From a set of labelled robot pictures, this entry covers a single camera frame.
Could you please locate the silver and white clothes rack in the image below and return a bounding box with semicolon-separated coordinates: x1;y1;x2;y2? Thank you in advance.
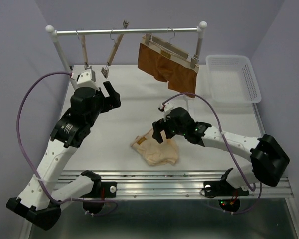
45;21;207;73

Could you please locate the aluminium mounting rail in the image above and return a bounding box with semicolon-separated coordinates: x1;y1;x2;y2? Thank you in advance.
55;170;294;200

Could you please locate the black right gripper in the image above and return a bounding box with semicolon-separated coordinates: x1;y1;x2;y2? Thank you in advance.
152;115;186;142

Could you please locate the cream beige underwear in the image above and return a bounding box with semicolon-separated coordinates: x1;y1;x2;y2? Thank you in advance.
130;129;179;166

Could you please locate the beige clip hanger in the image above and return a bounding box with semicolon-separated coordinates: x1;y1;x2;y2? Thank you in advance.
101;28;124;79

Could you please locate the hanger holding brown underwear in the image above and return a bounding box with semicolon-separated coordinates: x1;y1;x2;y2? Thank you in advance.
142;21;207;68

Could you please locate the white plastic basket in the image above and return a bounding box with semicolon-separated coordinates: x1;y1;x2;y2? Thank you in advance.
205;55;262;105

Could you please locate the brown underwear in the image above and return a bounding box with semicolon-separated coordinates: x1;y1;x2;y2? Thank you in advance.
138;43;199;98

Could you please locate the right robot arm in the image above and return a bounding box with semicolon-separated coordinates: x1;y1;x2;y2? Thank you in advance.
152;107;290;198

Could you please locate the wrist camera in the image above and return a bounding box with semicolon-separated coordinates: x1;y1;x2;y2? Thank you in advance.
77;69;97;88
158;102;174;117

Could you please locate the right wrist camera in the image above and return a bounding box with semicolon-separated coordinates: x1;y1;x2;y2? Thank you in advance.
158;102;174;117

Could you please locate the empty wooden clip hanger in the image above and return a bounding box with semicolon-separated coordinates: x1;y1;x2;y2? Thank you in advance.
76;30;92;70

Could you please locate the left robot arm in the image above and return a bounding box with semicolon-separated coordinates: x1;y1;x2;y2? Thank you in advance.
6;81;121;231

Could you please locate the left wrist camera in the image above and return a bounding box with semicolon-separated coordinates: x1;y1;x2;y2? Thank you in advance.
77;69;97;88

